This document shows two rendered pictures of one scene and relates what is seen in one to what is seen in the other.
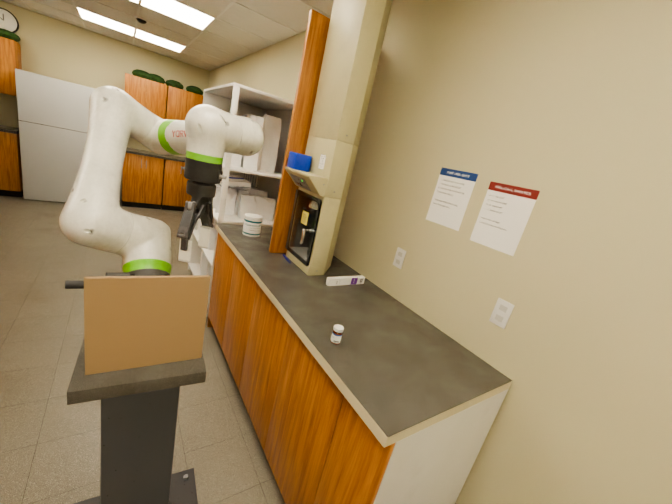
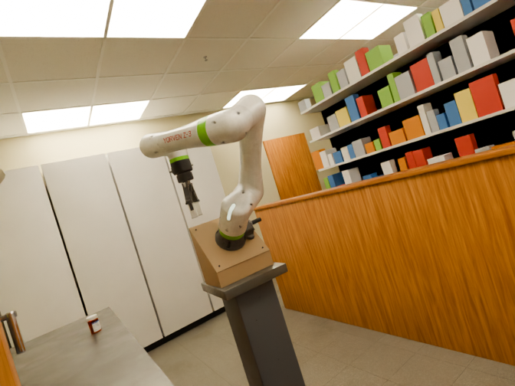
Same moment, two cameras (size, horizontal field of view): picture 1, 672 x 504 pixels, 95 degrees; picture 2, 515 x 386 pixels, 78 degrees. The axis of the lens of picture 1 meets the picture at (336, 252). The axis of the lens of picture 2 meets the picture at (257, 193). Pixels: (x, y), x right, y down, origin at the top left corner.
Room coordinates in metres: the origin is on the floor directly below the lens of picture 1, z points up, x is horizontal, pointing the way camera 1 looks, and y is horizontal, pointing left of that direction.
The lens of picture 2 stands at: (2.31, 0.82, 1.29)
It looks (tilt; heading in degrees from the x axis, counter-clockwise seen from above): 0 degrees down; 184
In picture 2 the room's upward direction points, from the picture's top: 17 degrees counter-clockwise
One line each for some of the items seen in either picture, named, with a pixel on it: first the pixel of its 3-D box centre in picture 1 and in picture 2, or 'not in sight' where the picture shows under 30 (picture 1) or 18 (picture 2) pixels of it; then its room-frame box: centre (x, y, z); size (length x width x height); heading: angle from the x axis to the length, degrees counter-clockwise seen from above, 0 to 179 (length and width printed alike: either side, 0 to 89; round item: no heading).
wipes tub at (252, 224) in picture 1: (252, 225); not in sight; (2.23, 0.66, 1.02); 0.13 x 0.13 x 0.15
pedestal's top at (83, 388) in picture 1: (144, 351); (242, 277); (0.81, 0.52, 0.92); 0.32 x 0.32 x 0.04; 33
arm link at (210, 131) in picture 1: (209, 133); (174, 147); (0.85, 0.40, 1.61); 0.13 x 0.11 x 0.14; 152
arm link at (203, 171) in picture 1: (204, 171); (181, 168); (0.84, 0.40, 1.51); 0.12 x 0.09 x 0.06; 96
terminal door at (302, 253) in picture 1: (302, 226); not in sight; (1.81, 0.23, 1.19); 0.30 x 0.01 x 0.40; 36
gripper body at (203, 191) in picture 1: (200, 198); (186, 182); (0.84, 0.40, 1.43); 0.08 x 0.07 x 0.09; 6
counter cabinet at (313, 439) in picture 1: (302, 345); not in sight; (1.72, 0.07, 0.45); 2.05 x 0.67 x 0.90; 37
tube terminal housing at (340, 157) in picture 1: (325, 207); not in sight; (1.89, 0.13, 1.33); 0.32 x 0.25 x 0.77; 37
